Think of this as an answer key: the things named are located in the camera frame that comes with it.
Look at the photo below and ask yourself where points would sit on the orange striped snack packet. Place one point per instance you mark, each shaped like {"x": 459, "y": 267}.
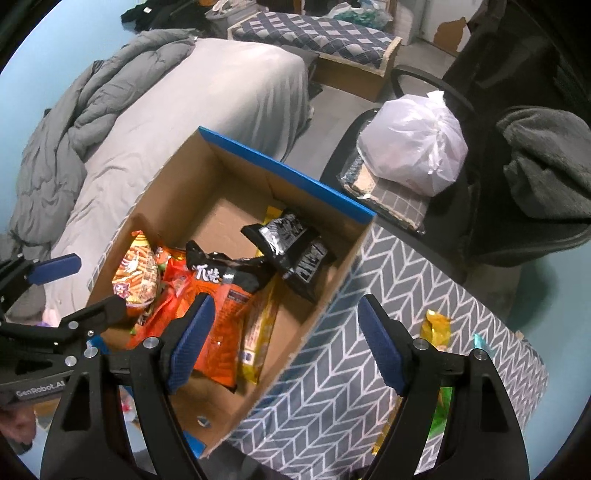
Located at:
{"x": 136, "y": 277}

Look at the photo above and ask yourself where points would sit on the blue diamond patterned cushion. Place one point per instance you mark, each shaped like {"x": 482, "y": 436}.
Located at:
{"x": 314, "y": 37}

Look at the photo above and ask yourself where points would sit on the person's left hand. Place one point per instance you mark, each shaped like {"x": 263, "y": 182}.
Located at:
{"x": 18, "y": 429}

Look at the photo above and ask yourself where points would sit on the grey chevron tablecloth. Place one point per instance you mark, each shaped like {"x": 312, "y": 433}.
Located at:
{"x": 323, "y": 392}

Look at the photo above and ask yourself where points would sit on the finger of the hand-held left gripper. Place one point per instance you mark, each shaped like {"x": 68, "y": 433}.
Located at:
{"x": 101, "y": 311}
{"x": 55, "y": 267}

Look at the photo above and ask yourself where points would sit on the white plastic bag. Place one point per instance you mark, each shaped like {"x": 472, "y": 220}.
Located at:
{"x": 411, "y": 143}

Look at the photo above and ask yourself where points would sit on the mattress with grey sheet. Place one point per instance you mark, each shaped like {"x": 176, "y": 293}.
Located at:
{"x": 184, "y": 106}

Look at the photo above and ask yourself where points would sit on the blue-rimmed cardboard box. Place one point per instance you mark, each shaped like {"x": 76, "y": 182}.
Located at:
{"x": 231, "y": 217}

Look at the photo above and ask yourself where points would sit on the plastic bag with green contents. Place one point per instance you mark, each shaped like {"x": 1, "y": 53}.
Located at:
{"x": 364, "y": 14}

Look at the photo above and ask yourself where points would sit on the red snack packet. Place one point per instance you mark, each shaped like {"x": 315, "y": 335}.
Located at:
{"x": 180, "y": 286}

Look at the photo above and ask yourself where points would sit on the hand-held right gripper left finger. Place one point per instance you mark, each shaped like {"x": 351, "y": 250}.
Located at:
{"x": 191, "y": 341}

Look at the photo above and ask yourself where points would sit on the grey duvet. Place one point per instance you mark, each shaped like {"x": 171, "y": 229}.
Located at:
{"x": 60, "y": 152}

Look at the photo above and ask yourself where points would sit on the orange snack packet green label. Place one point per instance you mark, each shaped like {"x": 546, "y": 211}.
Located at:
{"x": 162, "y": 261}

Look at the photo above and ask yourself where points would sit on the orange snack packet black top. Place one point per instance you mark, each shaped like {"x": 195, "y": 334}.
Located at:
{"x": 226, "y": 323}

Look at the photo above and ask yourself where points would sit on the grey checkered cushion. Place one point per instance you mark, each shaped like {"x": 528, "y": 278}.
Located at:
{"x": 397, "y": 203}

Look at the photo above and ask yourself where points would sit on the black office chair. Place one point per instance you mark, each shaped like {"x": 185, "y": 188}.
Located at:
{"x": 517, "y": 55}

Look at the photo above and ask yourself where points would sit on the small orange yellow packet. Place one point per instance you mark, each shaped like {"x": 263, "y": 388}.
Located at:
{"x": 272, "y": 213}

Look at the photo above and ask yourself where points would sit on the pile of black clothes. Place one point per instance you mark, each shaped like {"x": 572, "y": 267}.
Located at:
{"x": 161, "y": 14}

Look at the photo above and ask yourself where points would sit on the dark grey fleece blanket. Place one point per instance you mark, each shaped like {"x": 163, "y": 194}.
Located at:
{"x": 545, "y": 175}

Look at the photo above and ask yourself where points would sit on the narrow yellow snack packet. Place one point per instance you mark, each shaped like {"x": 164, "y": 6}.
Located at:
{"x": 436, "y": 330}

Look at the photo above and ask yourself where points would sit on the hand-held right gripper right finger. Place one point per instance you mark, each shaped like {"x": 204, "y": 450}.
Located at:
{"x": 383, "y": 346}

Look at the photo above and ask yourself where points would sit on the teal snack packet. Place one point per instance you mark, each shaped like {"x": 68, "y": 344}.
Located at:
{"x": 482, "y": 345}

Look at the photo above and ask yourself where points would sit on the long yellow biscuit packet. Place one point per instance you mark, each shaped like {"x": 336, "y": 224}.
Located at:
{"x": 256, "y": 337}

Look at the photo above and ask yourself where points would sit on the black silver snack packet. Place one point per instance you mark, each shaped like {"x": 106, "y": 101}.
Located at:
{"x": 281, "y": 235}
{"x": 309, "y": 267}

